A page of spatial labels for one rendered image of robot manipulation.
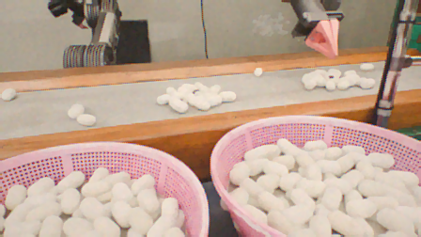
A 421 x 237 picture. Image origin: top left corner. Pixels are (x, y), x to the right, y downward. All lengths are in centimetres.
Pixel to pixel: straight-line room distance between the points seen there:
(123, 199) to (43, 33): 245
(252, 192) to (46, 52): 252
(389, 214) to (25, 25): 265
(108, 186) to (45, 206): 6
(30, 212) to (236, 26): 257
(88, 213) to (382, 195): 31
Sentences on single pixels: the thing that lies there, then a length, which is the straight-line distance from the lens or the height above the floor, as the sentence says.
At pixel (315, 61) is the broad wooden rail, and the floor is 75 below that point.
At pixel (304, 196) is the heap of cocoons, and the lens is 33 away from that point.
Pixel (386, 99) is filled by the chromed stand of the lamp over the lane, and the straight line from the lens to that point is 54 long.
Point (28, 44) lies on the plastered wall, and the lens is 277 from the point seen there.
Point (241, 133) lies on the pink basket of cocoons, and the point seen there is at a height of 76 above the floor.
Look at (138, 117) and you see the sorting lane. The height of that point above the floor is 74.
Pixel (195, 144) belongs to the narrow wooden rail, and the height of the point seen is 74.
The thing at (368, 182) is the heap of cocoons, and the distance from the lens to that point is 38.
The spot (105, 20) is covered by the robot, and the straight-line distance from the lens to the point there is 113.
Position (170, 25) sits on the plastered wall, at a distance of 265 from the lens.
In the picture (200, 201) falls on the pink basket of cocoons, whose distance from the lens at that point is 27.
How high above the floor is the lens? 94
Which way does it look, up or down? 23 degrees down
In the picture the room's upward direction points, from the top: straight up
